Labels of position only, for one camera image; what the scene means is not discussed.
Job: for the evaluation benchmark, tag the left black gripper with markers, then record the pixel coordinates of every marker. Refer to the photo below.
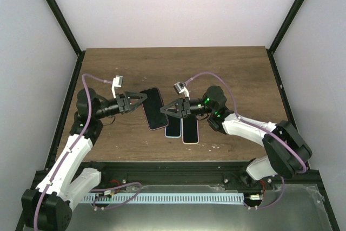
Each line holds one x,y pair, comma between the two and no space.
121,98

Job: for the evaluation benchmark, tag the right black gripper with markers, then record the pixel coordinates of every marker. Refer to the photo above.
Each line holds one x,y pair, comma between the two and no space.
183,107

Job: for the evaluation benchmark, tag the maroon phone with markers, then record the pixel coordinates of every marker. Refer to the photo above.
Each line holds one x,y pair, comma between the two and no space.
154,109

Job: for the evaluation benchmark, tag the light blue phone case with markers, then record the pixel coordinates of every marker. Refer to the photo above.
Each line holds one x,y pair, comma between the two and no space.
173,137

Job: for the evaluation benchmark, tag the white phone case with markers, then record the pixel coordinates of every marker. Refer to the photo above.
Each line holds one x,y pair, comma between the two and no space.
190,143

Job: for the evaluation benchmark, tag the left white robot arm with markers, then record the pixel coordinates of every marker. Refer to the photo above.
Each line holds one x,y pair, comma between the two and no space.
49,206

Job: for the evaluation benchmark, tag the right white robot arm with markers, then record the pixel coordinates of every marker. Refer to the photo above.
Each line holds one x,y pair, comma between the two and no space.
287,153

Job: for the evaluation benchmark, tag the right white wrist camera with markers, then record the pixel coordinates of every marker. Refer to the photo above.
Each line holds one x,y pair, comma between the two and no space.
181,88

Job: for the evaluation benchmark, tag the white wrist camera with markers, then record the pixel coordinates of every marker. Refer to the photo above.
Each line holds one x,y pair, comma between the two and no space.
181,88
116,84

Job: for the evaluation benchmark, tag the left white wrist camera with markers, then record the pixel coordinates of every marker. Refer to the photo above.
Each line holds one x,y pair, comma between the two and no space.
116,84

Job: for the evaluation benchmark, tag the black aluminium frame rail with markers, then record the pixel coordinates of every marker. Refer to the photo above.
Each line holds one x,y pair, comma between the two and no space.
228,173

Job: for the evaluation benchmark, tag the light blue slotted cable duct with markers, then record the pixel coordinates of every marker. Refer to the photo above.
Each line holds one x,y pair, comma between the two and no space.
168,198

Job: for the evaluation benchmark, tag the left black frame post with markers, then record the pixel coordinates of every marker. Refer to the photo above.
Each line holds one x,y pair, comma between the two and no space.
64,25

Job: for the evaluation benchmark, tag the black frame post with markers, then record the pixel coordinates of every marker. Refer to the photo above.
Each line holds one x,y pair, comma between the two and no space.
295,7
64,25

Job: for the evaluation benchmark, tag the right black frame post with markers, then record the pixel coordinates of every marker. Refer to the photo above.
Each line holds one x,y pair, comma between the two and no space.
295,7

